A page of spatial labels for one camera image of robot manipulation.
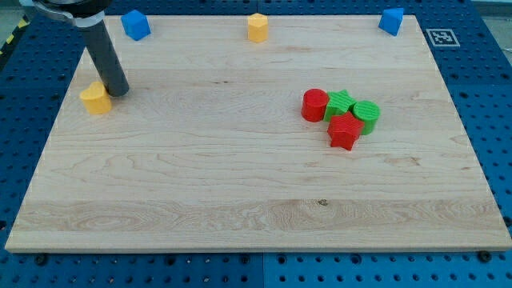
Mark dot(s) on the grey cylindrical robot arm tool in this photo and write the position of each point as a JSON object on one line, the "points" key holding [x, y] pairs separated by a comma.
{"points": [[88, 17]]}

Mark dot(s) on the yellow hexagon block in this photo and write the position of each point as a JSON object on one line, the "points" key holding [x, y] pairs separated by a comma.
{"points": [[257, 27]]}

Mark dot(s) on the wooden board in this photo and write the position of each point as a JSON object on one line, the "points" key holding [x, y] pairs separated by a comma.
{"points": [[209, 152]]}

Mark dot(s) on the red cylinder block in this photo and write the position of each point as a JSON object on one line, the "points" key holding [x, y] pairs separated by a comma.
{"points": [[314, 104]]}

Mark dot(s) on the red star block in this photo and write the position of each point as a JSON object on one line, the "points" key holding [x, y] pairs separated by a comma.
{"points": [[344, 130]]}

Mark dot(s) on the green star block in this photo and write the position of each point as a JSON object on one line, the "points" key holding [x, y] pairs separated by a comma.
{"points": [[339, 103]]}

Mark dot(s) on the green cylinder block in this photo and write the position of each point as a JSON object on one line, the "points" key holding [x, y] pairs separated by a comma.
{"points": [[367, 112]]}

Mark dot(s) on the yellow heart block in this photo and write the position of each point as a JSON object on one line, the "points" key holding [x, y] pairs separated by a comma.
{"points": [[95, 99]]}

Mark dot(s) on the blue cube block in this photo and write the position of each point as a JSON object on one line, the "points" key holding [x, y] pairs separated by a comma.
{"points": [[135, 25]]}

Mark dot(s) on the blue triangular block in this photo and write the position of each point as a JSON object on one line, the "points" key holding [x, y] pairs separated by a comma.
{"points": [[391, 20]]}

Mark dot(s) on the white fiducial marker tag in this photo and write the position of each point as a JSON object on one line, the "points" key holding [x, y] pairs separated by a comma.
{"points": [[442, 38]]}

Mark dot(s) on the black bolt left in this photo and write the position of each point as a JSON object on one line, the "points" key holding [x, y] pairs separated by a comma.
{"points": [[40, 259]]}

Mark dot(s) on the black bolt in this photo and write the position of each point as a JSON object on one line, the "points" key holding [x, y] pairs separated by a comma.
{"points": [[40, 259], [484, 256]]}

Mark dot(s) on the black bolt right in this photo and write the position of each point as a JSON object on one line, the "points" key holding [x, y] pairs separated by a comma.
{"points": [[484, 256]]}

